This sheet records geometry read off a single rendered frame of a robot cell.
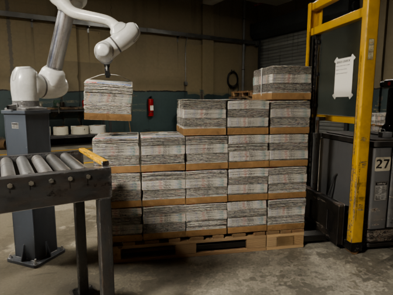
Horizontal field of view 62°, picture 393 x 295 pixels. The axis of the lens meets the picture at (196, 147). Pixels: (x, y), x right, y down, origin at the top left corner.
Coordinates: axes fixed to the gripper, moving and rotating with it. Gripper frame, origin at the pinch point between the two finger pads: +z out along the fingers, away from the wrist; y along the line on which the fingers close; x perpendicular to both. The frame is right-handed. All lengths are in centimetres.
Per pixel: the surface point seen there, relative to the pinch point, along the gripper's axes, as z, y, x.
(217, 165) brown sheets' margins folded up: -15, 67, 71
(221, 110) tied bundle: -17, 30, 73
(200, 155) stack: -15, 60, 59
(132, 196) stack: -12, 86, 15
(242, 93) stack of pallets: 586, -47, 296
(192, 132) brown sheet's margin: -16, 45, 54
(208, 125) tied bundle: -16, 40, 64
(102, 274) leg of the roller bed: -91, 101, 3
